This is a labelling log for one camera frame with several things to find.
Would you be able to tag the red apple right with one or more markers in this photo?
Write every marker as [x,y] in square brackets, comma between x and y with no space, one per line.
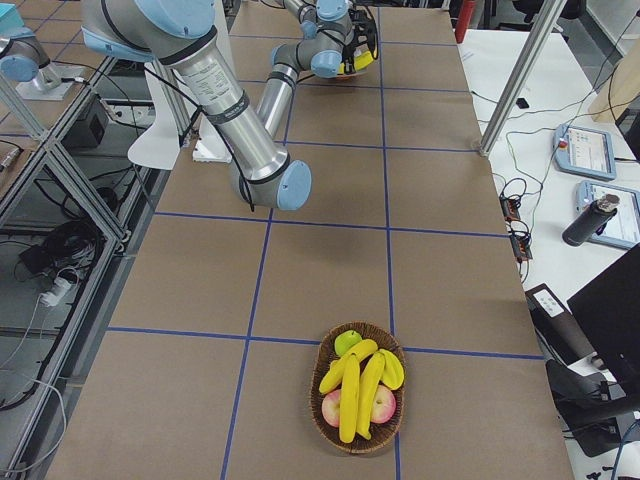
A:
[384,405]

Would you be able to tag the red apple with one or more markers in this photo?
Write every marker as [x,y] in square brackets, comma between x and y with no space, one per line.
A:
[330,408]
[384,405]

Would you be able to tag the yellow banana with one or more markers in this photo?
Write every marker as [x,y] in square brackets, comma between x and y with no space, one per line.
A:
[369,381]
[349,400]
[357,65]
[333,378]

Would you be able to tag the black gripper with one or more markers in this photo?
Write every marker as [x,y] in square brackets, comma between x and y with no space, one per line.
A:
[353,51]

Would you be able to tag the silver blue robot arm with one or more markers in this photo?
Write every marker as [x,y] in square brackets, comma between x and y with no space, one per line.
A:
[339,38]

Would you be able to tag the woven wicker basket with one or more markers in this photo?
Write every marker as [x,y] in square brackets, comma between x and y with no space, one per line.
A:
[381,434]

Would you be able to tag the yellow green starfruit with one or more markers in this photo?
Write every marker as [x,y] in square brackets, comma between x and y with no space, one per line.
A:
[393,374]

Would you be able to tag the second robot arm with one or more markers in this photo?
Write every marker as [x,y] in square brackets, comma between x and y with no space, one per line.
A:
[25,61]

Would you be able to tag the aluminium frame post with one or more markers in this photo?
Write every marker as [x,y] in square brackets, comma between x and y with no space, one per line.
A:
[533,46]

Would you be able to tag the orange circuit board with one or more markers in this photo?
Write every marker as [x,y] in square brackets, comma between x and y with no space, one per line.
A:
[510,209]
[520,243]

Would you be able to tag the upper teach pendant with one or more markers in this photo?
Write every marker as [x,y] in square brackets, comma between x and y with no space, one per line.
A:
[584,151]

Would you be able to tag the green apple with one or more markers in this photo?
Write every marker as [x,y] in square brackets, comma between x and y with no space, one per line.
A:
[345,341]

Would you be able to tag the white power strip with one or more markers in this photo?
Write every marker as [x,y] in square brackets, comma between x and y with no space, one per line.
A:
[61,286]

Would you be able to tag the orange circuit board upper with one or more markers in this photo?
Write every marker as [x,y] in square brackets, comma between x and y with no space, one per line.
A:
[510,209]

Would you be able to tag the red apple left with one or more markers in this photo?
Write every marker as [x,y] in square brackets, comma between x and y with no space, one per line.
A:
[330,408]

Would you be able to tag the black water bottle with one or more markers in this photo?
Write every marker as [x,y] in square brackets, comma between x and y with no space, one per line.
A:
[591,220]

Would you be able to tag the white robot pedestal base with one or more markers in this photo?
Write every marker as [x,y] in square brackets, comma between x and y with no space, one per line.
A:
[210,146]

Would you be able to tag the black box with label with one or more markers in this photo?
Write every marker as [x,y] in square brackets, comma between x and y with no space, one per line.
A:
[559,328]

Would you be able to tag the red fire extinguisher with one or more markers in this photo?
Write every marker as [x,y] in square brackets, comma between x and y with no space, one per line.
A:
[465,14]

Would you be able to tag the grey square plate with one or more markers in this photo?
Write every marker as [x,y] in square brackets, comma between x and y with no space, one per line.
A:
[350,77]

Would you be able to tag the orange circuit board lower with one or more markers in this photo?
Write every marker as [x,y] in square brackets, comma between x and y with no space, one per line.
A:
[520,243]

